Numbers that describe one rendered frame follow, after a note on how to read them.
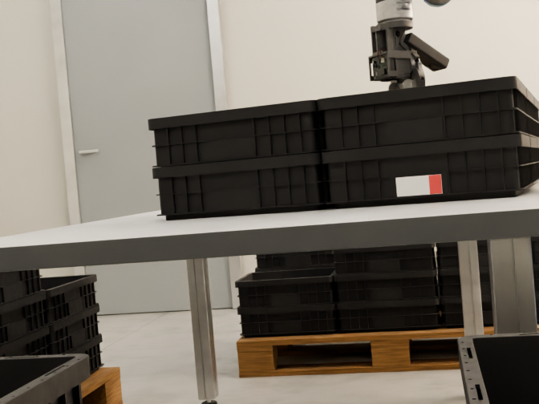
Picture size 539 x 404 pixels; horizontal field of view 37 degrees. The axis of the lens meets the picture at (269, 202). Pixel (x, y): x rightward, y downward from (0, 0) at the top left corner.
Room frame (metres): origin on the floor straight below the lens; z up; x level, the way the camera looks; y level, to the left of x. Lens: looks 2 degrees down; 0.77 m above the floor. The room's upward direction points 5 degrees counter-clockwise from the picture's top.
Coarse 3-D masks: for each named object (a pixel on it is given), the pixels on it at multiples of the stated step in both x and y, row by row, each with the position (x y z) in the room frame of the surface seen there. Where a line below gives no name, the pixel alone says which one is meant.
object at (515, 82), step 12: (444, 84) 1.59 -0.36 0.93; (456, 84) 1.58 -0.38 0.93; (468, 84) 1.57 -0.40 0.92; (480, 84) 1.56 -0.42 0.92; (492, 84) 1.55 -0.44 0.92; (504, 84) 1.55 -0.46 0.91; (516, 84) 1.55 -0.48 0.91; (348, 96) 1.66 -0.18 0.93; (360, 96) 1.65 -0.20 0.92; (372, 96) 1.64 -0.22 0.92; (384, 96) 1.63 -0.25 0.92; (396, 96) 1.62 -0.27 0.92; (408, 96) 1.61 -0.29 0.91; (420, 96) 1.60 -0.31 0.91; (432, 96) 1.60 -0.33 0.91; (324, 108) 1.68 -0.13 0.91
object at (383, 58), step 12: (384, 24) 1.67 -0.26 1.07; (396, 24) 1.67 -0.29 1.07; (408, 24) 1.68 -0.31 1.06; (372, 36) 1.69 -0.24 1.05; (384, 36) 1.69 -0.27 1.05; (396, 36) 1.69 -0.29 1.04; (372, 48) 1.70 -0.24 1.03; (384, 48) 1.68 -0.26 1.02; (396, 48) 1.69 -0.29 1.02; (408, 48) 1.70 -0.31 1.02; (372, 60) 1.70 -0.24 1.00; (384, 60) 1.66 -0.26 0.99; (396, 60) 1.66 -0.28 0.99; (408, 60) 1.68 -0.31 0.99; (384, 72) 1.66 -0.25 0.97; (396, 72) 1.66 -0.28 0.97; (408, 72) 1.68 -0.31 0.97
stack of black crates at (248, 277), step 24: (240, 288) 3.27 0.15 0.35; (264, 288) 3.24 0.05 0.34; (288, 288) 3.23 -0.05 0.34; (312, 288) 3.21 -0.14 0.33; (336, 288) 3.34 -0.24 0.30; (240, 312) 3.26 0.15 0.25; (264, 312) 3.24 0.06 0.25; (288, 312) 3.22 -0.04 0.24; (312, 312) 3.21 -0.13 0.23; (336, 312) 3.27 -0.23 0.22; (264, 336) 3.26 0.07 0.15
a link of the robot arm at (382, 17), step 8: (392, 0) 1.67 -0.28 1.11; (400, 0) 1.67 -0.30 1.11; (408, 0) 1.68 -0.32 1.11; (376, 8) 1.70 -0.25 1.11; (384, 8) 1.68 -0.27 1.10; (392, 8) 1.67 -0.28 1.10; (400, 8) 1.67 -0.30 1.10; (408, 8) 1.68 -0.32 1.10; (376, 16) 1.70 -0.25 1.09; (384, 16) 1.68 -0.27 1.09; (392, 16) 1.67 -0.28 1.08; (400, 16) 1.67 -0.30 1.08; (408, 16) 1.67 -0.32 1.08
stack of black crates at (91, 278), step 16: (48, 288) 2.96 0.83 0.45; (64, 288) 2.66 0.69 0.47; (80, 288) 2.80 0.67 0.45; (48, 304) 2.57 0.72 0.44; (64, 304) 2.67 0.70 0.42; (80, 304) 2.78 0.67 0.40; (96, 304) 2.91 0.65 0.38; (48, 320) 2.57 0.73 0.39; (64, 320) 2.64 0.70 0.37; (80, 320) 2.79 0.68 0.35; (96, 320) 2.90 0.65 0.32; (48, 336) 2.56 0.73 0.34; (64, 336) 2.66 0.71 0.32; (80, 336) 2.76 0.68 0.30; (96, 336) 2.88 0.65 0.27; (48, 352) 2.57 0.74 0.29; (64, 352) 2.63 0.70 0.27; (80, 352) 2.74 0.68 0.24; (96, 352) 2.89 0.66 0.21; (96, 368) 2.86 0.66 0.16
